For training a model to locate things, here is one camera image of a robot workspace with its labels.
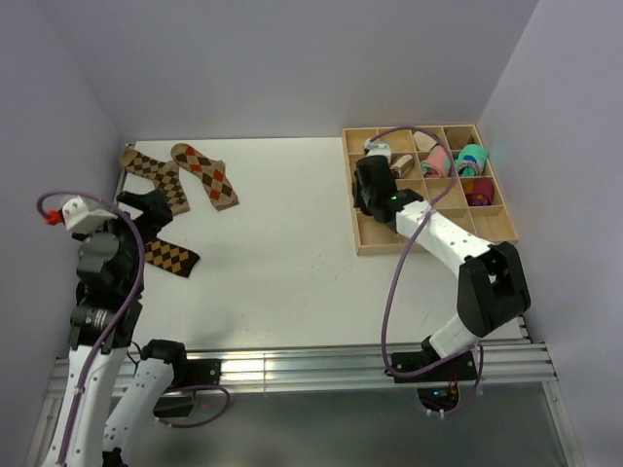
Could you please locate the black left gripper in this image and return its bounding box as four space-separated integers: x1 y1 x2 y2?
74 188 171 294

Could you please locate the brown tan striped sock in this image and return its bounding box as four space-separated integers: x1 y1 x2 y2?
389 154 415 179

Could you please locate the tan orange argyle sock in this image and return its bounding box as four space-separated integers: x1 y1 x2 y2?
170 143 239 211

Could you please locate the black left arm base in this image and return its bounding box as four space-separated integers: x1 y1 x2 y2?
153 359 222 419

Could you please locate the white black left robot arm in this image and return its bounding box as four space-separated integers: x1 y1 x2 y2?
40 190 190 466

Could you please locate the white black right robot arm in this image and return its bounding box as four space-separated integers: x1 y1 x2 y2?
352 156 531 379

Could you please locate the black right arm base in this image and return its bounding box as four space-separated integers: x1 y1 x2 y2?
385 347 484 413

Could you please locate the pink rolled sock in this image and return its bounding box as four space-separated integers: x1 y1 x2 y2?
421 145 454 178

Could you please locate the cream rolled sock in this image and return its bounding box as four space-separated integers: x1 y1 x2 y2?
413 131 439 152

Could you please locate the brown yellow argyle sock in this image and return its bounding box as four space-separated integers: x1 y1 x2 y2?
145 238 201 278

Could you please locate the wooden compartment organizer box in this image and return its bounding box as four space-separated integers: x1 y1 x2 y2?
342 125 519 256

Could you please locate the teal rolled sock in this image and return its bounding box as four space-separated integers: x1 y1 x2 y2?
456 144 489 178

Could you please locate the tan brown argyle sock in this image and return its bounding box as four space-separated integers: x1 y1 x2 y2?
120 149 190 216

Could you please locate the maroon rolled sock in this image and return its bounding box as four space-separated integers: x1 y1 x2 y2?
464 177 495 206

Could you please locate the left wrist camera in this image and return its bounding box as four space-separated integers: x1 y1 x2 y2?
44 196 117 234

